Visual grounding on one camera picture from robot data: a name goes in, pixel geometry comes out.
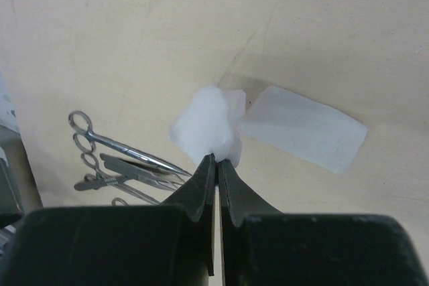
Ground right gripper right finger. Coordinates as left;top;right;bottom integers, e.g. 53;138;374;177
218;161;428;285

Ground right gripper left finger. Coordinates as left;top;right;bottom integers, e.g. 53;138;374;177
1;155;215;285

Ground lower steel scissors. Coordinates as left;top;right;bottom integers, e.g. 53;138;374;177
111;198;128;206

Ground steel scissors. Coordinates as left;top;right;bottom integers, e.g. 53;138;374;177
68;111;191;177
111;198;128;206

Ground steel tweezers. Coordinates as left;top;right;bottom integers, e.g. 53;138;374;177
100;153;186;191

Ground steel forceps with rings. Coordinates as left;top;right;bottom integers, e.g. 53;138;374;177
74;153;160;205

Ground upper steel scissors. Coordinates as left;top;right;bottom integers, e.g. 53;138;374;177
68;111;191;177

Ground metal instrument tray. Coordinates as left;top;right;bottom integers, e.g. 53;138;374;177
1;126;42;226

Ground beige cloth mat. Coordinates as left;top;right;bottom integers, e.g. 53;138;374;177
0;0;429;226

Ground steel scalpel handle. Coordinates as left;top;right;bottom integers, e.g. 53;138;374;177
74;173;150;192

